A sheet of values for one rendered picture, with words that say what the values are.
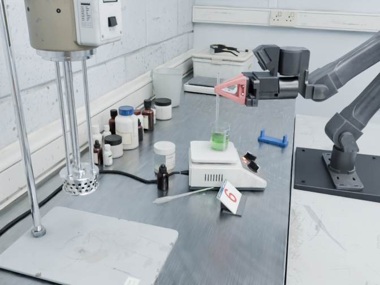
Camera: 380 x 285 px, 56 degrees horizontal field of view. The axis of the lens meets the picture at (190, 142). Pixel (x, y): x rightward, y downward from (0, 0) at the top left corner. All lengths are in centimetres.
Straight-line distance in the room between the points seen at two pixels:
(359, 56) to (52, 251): 80
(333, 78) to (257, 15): 140
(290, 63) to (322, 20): 139
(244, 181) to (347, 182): 27
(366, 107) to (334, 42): 137
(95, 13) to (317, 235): 62
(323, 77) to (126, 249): 60
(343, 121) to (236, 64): 107
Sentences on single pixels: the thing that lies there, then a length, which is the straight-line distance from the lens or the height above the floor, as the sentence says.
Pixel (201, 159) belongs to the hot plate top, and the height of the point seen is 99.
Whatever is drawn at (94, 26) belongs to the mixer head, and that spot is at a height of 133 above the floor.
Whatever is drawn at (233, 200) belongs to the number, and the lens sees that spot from 88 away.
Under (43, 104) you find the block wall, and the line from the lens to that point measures 107.
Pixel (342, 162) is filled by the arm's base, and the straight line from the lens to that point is 105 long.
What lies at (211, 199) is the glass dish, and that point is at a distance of 87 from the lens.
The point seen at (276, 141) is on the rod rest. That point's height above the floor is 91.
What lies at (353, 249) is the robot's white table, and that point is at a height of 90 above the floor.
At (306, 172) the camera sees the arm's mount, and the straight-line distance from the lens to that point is 106.
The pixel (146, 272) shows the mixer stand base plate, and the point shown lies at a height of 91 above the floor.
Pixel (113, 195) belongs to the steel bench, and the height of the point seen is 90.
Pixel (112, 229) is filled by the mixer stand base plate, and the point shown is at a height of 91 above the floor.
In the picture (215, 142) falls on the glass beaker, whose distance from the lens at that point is 93.
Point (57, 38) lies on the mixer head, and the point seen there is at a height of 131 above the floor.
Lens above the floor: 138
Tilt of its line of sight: 23 degrees down
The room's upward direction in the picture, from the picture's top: 2 degrees clockwise
